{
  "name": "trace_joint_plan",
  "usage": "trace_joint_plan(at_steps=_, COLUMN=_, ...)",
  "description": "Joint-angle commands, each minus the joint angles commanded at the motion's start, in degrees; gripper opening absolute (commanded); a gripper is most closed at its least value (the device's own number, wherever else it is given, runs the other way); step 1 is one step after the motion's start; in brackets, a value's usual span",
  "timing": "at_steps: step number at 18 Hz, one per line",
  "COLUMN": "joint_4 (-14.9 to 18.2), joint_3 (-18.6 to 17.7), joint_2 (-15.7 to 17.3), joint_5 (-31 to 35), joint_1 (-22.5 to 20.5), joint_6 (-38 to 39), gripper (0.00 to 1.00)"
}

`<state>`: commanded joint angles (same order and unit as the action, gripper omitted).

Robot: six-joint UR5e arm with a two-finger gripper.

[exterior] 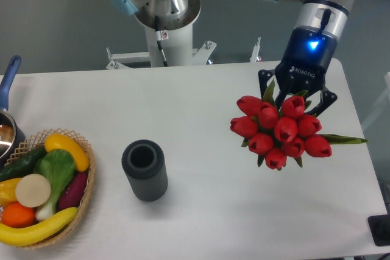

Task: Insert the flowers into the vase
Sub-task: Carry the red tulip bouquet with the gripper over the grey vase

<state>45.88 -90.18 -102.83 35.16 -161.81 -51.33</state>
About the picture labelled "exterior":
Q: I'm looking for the blue handled saucepan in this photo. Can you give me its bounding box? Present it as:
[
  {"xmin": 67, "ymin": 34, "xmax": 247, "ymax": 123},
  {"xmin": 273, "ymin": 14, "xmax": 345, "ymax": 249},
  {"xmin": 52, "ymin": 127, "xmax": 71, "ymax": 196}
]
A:
[{"xmin": 1, "ymin": 55, "xmax": 25, "ymax": 169}]

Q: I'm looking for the black pedestal cable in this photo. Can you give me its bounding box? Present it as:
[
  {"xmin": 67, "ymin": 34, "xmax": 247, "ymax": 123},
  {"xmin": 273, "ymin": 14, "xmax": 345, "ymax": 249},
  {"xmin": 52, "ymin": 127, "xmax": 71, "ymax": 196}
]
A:
[{"xmin": 154, "ymin": 15, "xmax": 169, "ymax": 67}]

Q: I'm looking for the black device at edge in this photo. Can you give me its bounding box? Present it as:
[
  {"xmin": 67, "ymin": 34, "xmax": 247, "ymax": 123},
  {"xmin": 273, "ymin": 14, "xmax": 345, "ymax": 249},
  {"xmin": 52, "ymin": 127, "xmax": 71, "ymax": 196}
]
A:
[{"xmin": 367, "ymin": 214, "xmax": 389, "ymax": 247}]

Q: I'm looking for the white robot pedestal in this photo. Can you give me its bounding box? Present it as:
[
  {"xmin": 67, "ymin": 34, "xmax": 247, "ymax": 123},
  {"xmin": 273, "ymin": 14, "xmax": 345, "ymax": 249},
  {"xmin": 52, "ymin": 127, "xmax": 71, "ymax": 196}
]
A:
[{"xmin": 105, "ymin": 0, "xmax": 262, "ymax": 70}]

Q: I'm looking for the dark grey ribbed vase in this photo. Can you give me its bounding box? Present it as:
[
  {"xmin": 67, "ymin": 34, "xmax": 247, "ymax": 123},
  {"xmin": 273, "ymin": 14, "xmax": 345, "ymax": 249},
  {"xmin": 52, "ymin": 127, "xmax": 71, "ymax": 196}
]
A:
[{"xmin": 121, "ymin": 139, "xmax": 168, "ymax": 202}]

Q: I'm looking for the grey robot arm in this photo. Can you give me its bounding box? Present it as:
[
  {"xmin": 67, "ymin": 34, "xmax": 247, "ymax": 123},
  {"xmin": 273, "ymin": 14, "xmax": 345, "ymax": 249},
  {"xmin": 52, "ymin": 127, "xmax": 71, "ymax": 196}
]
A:
[{"xmin": 109, "ymin": 0, "xmax": 354, "ymax": 116}]

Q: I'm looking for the orange fruit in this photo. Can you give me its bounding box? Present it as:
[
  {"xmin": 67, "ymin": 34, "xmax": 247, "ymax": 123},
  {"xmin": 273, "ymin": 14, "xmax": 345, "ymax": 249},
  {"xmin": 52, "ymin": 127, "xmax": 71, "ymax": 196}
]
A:
[{"xmin": 1, "ymin": 202, "xmax": 35, "ymax": 228}]

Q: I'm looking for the purple sweet potato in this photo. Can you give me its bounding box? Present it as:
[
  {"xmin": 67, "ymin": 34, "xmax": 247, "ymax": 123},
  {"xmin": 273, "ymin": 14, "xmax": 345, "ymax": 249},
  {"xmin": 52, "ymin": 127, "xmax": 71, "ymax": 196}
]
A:
[{"xmin": 57, "ymin": 172, "xmax": 88, "ymax": 211}]

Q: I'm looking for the yellow bell pepper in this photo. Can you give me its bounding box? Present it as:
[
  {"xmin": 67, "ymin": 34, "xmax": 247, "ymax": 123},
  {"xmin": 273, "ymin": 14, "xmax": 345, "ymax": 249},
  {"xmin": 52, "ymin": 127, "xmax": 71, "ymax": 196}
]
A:
[{"xmin": 0, "ymin": 178, "xmax": 21, "ymax": 206}]

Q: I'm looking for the beige round disc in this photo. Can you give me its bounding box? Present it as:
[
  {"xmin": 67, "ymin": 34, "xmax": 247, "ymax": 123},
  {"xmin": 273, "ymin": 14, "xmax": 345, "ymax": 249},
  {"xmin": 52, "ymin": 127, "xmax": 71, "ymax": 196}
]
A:
[{"xmin": 15, "ymin": 174, "xmax": 51, "ymax": 208}]

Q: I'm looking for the yellow banana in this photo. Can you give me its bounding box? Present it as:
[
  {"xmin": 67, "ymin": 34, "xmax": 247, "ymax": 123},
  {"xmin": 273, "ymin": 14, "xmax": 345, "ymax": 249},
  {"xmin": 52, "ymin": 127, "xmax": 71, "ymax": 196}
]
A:
[{"xmin": 1, "ymin": 207, "xmax": 78, "ymax": 247}]

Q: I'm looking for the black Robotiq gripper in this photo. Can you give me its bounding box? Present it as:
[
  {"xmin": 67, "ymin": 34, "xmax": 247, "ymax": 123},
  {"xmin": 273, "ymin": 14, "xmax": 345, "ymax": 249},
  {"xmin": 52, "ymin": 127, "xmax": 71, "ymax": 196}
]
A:
[{"xmin": 258, "ymin": 28, "xmax": 338, "ymax": 117}]

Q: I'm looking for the green cucumber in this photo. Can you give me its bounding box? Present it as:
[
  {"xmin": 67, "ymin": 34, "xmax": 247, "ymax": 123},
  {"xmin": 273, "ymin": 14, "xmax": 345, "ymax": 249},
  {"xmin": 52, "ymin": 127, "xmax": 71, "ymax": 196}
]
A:
[{"xmin": 1, "ymin": 146, "xmax": 47, "ymax": 181}]

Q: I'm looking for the woven wicker basket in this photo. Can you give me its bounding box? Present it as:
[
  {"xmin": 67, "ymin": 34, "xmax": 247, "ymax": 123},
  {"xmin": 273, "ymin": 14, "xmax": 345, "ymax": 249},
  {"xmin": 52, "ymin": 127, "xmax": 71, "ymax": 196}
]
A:
[{"xmin": 7, "ymin": 128, "xmax": 96, "ymax": 248}]

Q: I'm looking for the green bok choy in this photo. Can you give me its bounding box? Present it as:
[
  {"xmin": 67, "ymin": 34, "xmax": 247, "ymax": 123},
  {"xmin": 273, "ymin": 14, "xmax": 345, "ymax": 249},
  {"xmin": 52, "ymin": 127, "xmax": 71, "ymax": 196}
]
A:
[{"xmin": 34, "ymin": 149, "xmax": 76, "ymax": 222}]

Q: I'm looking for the red tulip bouquet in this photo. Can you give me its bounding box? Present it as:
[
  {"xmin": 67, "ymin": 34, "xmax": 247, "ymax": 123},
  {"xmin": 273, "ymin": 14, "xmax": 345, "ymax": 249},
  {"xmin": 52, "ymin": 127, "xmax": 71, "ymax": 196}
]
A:
[{"xmin": 230, "ymin": 81, "xmax": 368, "ymax": 170}]

